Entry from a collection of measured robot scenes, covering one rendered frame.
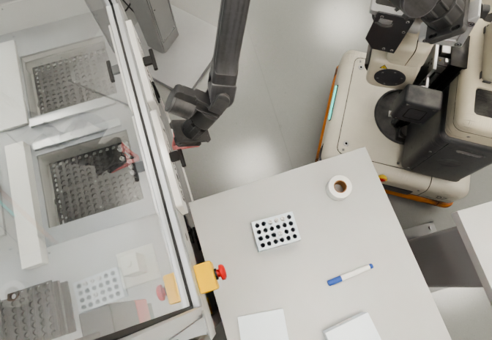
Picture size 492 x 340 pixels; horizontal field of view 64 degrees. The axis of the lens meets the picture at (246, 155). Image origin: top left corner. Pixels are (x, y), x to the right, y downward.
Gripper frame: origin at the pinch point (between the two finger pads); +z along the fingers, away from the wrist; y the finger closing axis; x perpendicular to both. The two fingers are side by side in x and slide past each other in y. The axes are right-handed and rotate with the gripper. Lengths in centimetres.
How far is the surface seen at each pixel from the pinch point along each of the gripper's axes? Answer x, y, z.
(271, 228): 28.1, -23.1, 0.7
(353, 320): 58, -30, -10
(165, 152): 1.9, 4.4, -0.4
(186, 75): -73, -58, 64
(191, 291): 38.2, 9.8, -3.8
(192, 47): -89, -65, 59
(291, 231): 31.4, -25.0, -4.9
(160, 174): 9.4, 9.5, -4.3
